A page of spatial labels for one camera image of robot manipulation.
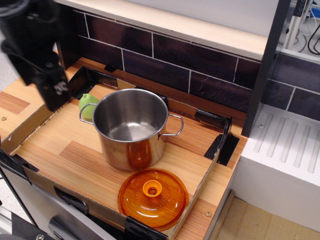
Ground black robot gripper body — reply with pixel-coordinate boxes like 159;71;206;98
1;40;66;87

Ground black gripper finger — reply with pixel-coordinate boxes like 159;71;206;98
34;66;72;112

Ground stainless steel pot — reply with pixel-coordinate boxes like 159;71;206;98
79;88;171;171

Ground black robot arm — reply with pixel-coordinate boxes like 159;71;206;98
0;0;72;112

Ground orange glass pot lid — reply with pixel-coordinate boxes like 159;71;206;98
117;168;189;231

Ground cardboard fence with black tape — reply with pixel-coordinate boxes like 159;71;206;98
0;61;247;240

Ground green plastic pear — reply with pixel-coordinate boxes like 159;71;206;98
78;93;99;120

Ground white drainboard sink unit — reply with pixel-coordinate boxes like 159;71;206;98
232;105;320;231

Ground black cables in background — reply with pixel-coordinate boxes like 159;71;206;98
294;0;320;56

